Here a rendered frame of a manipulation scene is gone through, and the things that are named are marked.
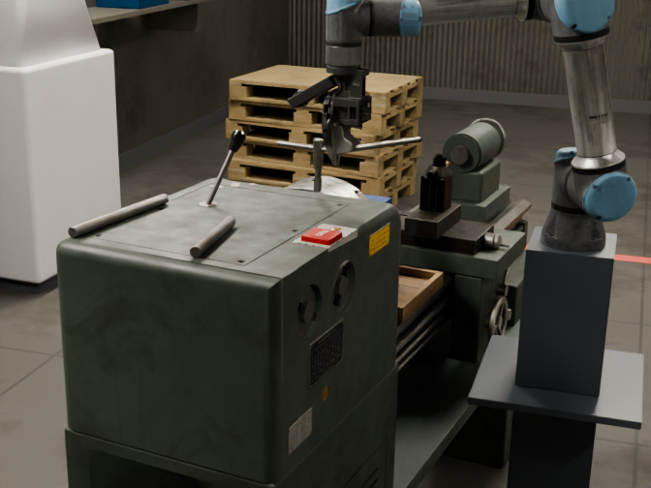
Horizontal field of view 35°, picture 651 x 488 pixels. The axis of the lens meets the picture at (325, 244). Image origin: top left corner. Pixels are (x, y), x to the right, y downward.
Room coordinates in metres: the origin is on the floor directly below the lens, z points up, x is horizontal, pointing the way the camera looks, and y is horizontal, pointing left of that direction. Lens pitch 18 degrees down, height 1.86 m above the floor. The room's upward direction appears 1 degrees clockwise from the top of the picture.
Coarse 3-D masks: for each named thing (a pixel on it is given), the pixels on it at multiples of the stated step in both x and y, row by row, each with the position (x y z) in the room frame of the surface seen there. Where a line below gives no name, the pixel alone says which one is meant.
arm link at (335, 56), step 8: (328, 48) 2.13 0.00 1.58; (336, 48) 2.11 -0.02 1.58; (344, 48) 2.11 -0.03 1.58; (352, 48) 2.11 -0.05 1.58; (360, 48) 2.13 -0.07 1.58; (328, 56) 2.13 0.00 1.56; (336, 56) 2.11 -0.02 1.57; (344, 56) 2.11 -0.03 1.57; (352, 56) 2.11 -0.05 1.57; (360, 56) 2.13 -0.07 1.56; (328, 64) 2.13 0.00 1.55; (336, 64) 2.11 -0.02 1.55; (344, 64) 2.11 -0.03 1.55; (352, 64) 2.11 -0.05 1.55
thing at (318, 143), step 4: (316, 140) 2.16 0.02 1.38; (320, 140) 2.16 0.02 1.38; (316, 144) 2.16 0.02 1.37; (320, 144) 2.16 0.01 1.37; (316, 148) 2.16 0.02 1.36; (320, 148) 2.16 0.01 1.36; (316, 152) 2.16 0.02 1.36; (320, 152) 2.16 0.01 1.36; (316, 156) 2.16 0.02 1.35; (320, 156) 2.16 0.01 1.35; (316, 160) 2.16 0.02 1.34; (320, 160) 2.16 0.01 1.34; (316, 164) 2.16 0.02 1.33; (320, 164) 2.16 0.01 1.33; (316, 168) 2.17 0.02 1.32; (320, 168) 2.17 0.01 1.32; (316, 172) 2.17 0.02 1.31; (320, 172) 2.17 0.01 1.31; (316, 176) 2.17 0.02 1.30; (320, 176) 2.17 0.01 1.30; (316, 180) 2.17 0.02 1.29; (320, 180) 2.17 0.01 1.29; (316, 184) 2.17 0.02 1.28; (320, 184) 2.17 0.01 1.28; (316, 188) 2.17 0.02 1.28; (320, 188) 2.17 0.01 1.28
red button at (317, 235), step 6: (318, 228) 1.91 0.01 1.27; (306, 234) 1.86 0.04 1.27; (312, 234) 1.86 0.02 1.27; (318, 234) 1.86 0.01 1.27; (324, 234) 1.86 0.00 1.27; (330, 234) 1.86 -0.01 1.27; (336, 234) 1.87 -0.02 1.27; (306, 240) 1.85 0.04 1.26; (312, 240) 1.85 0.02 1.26; (318, 240) 1.84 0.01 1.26; (324, 240) 1.84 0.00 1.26; (330, 240) 1.84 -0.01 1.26; (336, 240) 1.86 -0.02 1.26
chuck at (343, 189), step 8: (312, 176) 2.43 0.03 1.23; (328, 176) 2.42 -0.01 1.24; (296, 184) 2.36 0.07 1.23; (312, 184) 2.34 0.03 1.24; (328, 184) 2.35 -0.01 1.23; (336, 184) 2.37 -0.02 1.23; (344, 184) 2.38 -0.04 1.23; (336, 192) 2.32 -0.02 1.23; (344, 192) 2.34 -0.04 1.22; (352, 192) 2.36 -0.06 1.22
